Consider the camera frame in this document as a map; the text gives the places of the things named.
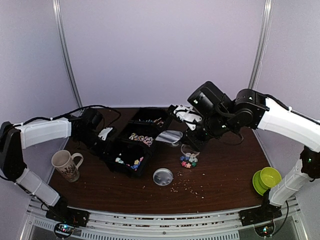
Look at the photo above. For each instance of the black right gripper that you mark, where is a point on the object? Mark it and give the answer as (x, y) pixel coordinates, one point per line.
(188, 138)

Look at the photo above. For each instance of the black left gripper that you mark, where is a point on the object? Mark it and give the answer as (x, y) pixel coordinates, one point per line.
(107, 146)

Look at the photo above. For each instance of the clear plastic jar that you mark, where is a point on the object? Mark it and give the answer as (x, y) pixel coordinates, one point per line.
(189, 158)

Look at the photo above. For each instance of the black three-compartment candy tray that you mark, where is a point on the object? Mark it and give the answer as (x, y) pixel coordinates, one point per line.
(135, 145)

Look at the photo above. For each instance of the silver metal scoop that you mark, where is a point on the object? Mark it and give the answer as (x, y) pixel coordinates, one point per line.
(170, 137)

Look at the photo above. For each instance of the silver metal jar lid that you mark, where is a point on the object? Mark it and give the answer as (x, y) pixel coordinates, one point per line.
(163, 177)

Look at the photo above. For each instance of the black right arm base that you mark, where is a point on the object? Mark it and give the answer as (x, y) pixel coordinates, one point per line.
(262, 218)

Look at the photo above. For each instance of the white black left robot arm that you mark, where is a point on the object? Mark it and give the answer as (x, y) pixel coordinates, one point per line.
(16, 137)

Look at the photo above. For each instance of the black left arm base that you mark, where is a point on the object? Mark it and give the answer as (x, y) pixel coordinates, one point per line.
(67, 218)

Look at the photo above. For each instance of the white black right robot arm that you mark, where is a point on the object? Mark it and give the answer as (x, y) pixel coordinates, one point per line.
(213, 113)

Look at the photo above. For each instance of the beige patterned ceramic mug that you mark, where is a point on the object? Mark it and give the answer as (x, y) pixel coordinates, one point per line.
(67, 164)

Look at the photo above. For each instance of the green saucer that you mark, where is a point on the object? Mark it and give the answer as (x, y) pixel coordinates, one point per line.
(257, 186)

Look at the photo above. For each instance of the green bowl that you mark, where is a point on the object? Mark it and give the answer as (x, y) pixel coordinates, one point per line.
(269, 177)

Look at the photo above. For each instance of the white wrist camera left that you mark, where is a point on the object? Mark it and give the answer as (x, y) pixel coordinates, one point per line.
(106, 132)

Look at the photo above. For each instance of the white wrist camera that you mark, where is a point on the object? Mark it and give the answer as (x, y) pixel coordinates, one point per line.
(185, 115)
(106, 132)

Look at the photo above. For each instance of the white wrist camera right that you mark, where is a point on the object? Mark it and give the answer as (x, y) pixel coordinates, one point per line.
(185, 115)

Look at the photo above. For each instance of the aluminium corner post right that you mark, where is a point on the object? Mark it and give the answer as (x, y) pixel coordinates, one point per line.
(262, 43)

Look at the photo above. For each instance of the aluminium corner post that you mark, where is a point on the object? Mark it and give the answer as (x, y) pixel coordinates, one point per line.
(262, 43)
(65, 53)

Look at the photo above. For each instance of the aluminium corner post left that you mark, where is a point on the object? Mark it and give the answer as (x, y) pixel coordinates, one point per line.
(65, 53)

